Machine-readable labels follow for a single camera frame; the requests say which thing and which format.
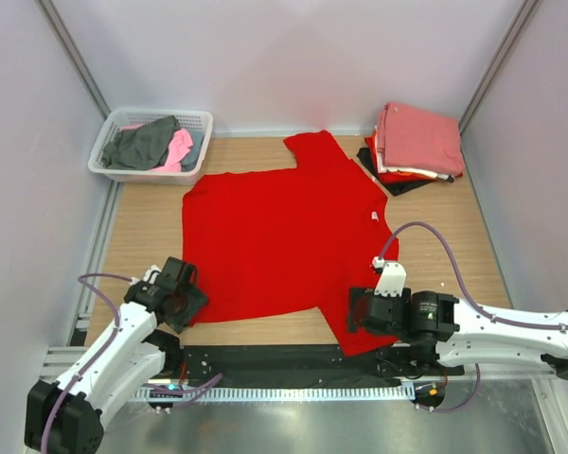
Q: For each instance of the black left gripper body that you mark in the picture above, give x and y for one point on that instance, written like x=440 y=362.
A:
x=183 y=288

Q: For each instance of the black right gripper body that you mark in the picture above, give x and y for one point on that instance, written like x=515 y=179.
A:
x=405 y=292

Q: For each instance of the red t shirt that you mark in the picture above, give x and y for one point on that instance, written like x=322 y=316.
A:
x=280 y=241

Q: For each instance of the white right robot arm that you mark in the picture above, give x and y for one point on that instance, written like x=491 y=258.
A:
x=440 y=329

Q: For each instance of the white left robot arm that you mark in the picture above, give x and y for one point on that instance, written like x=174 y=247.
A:
x=71 y=413

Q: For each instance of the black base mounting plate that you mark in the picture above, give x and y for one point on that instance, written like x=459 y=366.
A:
x=310 y=366

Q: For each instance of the folded black t shirt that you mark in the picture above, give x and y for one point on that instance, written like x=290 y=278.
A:
x=395 y=188

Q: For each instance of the folded white t shirt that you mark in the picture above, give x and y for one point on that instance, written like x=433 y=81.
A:
x=381 y=168

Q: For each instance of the grey t shirt in basket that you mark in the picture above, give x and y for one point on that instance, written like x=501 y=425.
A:
x=143 y=148

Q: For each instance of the white plastic laundry basket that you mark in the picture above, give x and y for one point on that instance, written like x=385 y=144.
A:
x=117 y=120

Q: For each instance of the pink t shirt in basket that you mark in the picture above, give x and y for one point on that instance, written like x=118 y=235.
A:
x=178 y=148

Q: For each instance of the blue-grey t shirt in basket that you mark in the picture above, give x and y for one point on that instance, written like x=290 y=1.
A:
x=190 y=160

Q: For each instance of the folded salmon pink t shirt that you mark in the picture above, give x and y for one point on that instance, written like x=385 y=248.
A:
x=410 y=137

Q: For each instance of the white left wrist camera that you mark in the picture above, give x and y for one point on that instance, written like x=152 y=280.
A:
x=149 y=276

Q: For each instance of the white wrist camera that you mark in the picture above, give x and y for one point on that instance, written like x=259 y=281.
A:
x=392 y=277
x=149 y=276

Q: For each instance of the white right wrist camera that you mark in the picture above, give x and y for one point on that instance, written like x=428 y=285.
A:
x=392 y=277

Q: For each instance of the white slotted cable duct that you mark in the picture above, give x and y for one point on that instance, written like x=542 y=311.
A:
x=403 y=392

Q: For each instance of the aluminium frame rail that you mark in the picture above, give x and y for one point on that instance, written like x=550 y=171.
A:
x=60 y=359

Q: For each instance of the left corner aluminium post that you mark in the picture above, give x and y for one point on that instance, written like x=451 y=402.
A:
x=72 y=53

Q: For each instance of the corner aluminium post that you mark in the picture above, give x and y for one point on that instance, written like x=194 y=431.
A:
x=512 y=36
x=72 y=53

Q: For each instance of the right corner aluminium post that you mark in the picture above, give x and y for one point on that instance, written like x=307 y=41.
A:
x=512 y=36

